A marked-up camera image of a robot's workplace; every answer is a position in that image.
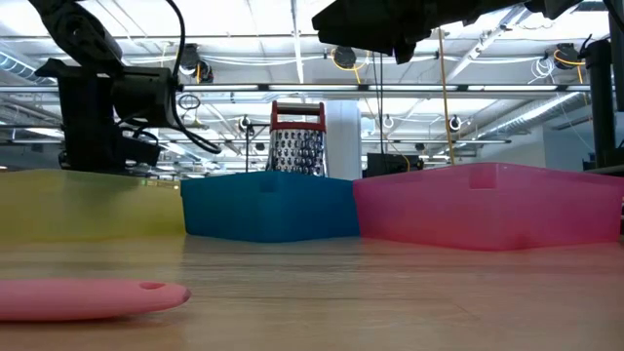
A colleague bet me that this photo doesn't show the black ceiling cable reel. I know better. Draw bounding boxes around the black ceiling cable reel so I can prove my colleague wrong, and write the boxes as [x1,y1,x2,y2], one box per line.
[332,42,358,70]
[176,42,215,85]
[553,42,586,70]

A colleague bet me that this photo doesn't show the steel box grater red handle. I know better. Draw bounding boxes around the steel box grater red handle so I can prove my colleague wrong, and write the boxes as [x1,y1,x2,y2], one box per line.
[265,100,329,177]

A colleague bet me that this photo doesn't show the black hanging cables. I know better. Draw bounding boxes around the black hanging cables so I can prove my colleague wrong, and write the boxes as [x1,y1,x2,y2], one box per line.
[370,51,386,155]

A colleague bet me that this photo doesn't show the blue plastic bin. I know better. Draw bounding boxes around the blue plastic bin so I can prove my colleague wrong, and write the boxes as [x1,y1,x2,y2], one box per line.
[179,170,362,244]

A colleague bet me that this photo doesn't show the long ceiling light bar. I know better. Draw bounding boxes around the long ceiling light bar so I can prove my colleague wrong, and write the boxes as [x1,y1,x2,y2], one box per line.
[0,83,592,94]

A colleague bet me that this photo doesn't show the pink silicone spatula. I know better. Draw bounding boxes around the pink silicone spatula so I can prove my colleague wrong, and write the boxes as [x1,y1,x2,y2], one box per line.
[0,277,193,323]

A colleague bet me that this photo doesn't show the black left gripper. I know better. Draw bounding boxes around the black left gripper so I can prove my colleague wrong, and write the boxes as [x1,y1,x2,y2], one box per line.
[57,71,163,176]

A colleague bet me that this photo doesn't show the yellow plastic bin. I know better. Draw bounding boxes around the yellow plastic bin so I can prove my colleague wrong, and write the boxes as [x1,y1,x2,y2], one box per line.
[0,168,188,244]

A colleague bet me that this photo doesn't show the white pillar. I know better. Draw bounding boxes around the white pillar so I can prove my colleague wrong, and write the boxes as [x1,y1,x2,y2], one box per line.
[325,99,364,181]

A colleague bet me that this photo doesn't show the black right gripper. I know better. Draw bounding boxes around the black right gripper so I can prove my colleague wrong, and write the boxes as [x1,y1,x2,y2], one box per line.
[311,0,530,65]

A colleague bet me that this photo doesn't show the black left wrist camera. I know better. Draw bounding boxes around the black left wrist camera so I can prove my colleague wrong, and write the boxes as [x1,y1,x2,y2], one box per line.
[112,66,178,130]

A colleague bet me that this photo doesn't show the black aluminium rig frame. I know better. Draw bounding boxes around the black aluminium rig frame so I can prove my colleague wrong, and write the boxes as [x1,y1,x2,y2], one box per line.
[583,0,624,177]

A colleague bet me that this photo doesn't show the pink plastic bin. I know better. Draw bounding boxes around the pink plastic bin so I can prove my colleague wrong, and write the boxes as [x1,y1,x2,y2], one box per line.
[352,162,624,253]

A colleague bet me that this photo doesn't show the black monitor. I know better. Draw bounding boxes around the black monitor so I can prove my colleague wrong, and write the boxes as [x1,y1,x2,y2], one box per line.
[365,152,424,179]

